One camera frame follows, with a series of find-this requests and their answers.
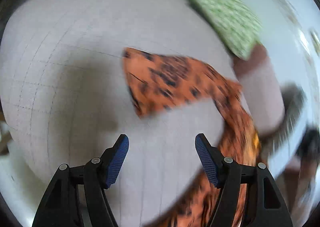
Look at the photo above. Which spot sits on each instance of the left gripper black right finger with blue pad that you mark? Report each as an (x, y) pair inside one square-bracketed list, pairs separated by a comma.
[(264, 204)]

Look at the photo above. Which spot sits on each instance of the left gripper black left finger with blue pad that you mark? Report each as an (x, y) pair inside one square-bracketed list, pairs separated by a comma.
[(60, 203)]

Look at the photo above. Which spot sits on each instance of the orange black floral garment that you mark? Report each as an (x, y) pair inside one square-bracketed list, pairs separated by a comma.
[(158, 82)]

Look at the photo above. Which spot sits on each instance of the light blue pillow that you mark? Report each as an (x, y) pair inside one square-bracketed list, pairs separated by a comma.
[(294, 100)]

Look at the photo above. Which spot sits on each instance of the pink quilted bed cover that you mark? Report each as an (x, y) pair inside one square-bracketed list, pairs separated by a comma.
[(65, 100)]

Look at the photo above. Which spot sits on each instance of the pink bolster pillow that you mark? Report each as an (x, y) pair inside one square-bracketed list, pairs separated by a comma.
[(261, 90)]

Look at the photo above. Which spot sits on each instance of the green patterned pillow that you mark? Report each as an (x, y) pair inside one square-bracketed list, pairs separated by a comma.
[(237, 26)]

